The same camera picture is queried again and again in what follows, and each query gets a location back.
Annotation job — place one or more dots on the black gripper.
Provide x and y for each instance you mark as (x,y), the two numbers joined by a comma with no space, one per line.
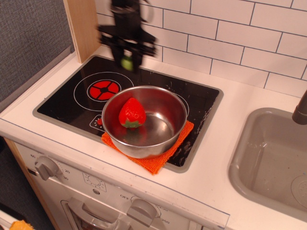
(127,33)

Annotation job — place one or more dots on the green handled spatula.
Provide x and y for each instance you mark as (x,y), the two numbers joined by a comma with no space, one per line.
(127,63)

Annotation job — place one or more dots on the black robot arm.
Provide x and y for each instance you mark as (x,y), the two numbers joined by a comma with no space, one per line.
(125,6)

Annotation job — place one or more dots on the silver metal pot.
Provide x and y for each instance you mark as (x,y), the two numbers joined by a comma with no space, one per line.
(166,117)

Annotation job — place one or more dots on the red toy strawberry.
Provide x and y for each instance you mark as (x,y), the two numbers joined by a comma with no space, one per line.
(132,114)

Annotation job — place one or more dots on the black toy stovetop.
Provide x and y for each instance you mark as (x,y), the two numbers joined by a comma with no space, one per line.
(77,104)

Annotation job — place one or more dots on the orange cloth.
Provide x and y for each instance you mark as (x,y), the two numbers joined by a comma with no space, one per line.
(154,164)

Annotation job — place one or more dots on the grey timer knob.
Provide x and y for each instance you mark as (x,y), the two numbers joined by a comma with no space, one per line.
(46,167)

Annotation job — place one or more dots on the grey oven knob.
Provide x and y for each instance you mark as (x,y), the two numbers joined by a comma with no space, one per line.
(142,211)

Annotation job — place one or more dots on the grey sink basin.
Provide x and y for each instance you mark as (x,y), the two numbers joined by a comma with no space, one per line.
(269,165)

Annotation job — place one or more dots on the grey faucet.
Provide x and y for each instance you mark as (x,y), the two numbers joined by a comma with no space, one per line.
(300,113)

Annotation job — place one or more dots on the orange yellow object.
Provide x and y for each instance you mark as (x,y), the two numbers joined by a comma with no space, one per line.
(21,225)

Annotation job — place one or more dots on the wooden side post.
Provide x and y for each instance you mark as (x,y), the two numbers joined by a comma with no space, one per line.
(83,22)

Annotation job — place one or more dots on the grey oven door handle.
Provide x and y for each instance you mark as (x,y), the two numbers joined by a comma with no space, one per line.
(85,219)

